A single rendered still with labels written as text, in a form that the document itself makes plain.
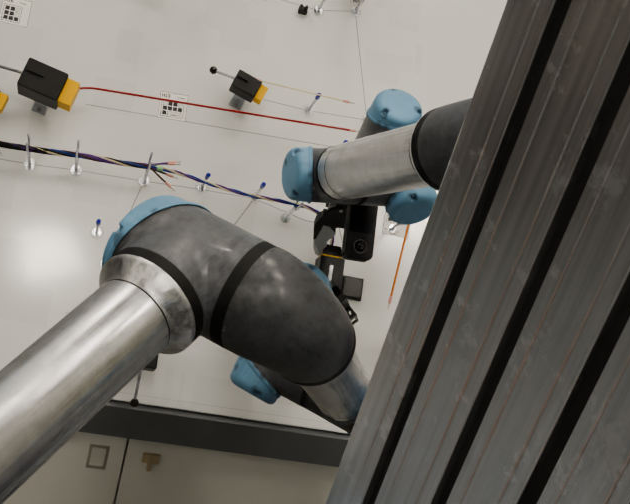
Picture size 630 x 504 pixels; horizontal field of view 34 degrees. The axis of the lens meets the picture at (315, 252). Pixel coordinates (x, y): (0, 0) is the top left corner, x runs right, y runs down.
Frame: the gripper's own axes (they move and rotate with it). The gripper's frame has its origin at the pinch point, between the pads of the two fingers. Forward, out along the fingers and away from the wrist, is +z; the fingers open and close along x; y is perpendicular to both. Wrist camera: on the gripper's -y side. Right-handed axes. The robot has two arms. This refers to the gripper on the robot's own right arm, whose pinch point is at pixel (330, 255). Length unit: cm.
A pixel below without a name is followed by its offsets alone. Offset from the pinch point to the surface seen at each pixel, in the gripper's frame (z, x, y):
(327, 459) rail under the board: 22.9, -6.6, -26.1
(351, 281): 6.5, -5.8, 0.3
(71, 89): -10, 47, 16
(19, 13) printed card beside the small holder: -7, 58, 34
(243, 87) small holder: -10.8, 19.1, 23.9
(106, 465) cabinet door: 36, 30, -27
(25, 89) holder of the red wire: -9, 54, 14
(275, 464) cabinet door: 30.4, 0.8, -24.7
